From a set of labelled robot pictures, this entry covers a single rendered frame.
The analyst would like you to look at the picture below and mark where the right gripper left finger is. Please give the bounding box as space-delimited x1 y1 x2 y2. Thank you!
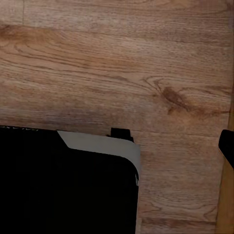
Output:
0 130 25 188

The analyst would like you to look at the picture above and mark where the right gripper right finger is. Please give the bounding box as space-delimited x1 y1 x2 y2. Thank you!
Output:
218 130 234 169

